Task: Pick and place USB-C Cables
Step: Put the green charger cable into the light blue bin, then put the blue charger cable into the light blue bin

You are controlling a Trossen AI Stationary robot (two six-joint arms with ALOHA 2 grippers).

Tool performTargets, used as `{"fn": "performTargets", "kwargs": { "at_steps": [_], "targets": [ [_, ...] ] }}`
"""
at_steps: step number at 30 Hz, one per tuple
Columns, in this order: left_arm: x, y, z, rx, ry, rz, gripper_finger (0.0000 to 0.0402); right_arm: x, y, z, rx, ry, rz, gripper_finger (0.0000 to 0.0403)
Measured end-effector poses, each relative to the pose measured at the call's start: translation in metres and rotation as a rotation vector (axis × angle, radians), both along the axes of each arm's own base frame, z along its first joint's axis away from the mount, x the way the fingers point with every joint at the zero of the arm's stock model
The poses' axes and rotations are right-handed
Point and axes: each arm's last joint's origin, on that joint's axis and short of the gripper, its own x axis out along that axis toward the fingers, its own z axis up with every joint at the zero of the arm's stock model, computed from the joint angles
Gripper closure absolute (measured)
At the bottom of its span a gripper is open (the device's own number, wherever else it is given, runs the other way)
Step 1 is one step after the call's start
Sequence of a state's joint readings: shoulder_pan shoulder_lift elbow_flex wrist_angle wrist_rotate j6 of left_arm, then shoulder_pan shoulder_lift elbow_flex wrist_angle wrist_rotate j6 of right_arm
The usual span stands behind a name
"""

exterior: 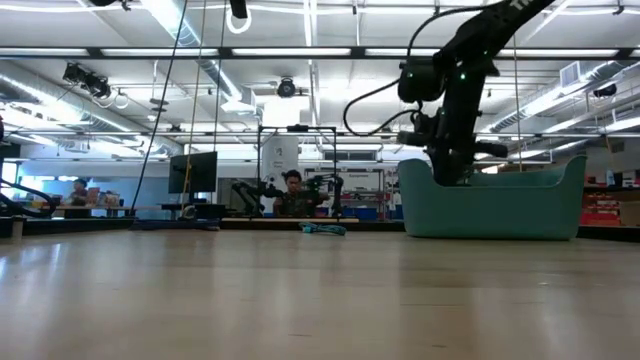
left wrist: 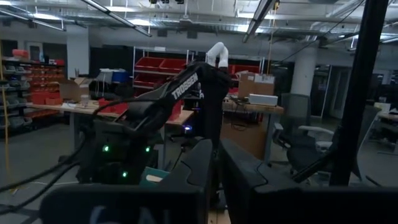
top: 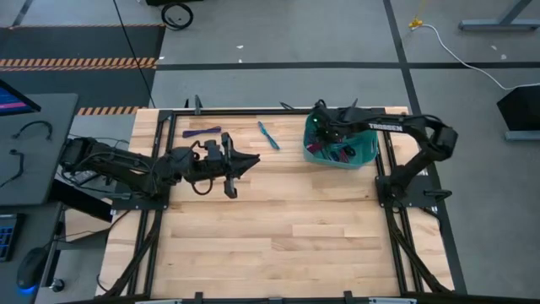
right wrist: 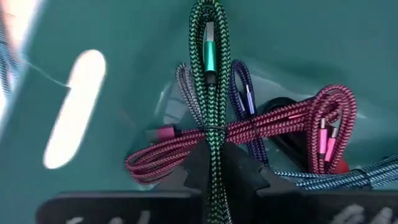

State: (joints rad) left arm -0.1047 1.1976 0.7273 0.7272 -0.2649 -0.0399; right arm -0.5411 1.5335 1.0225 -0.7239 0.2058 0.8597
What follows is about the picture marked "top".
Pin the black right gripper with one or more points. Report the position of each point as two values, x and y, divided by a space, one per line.
325 124

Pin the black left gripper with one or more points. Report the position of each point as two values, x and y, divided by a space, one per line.
230 169

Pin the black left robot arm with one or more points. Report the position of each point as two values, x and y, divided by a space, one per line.
126 165

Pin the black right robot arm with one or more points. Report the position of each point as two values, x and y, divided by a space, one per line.
422 126

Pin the teal plastic bin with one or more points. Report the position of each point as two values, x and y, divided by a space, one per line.
363 145

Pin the black box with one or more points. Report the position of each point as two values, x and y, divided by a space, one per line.
523 107

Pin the black hazard striped floor mat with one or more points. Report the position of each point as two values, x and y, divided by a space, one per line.
84 42

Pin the grey desk leg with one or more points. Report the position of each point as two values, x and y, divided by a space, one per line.
498 24

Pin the grey side table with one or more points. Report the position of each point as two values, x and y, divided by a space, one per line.
42 169

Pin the dark grey desk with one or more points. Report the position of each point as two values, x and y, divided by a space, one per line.
38 228

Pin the black castor wheel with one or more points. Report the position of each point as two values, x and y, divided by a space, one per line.
57 285

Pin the black computer mouse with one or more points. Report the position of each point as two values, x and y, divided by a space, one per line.
31 266

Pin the computer monitor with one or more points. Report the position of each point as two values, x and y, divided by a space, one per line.
12 103

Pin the black keyboard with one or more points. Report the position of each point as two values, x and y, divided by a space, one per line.
6 238

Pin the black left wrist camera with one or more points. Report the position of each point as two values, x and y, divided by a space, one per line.
213 150

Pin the black aluminium table frame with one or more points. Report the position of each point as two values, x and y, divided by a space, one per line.
253 112

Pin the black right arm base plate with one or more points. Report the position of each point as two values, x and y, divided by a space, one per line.
417 190

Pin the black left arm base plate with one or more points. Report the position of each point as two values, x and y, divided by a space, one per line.
139 204

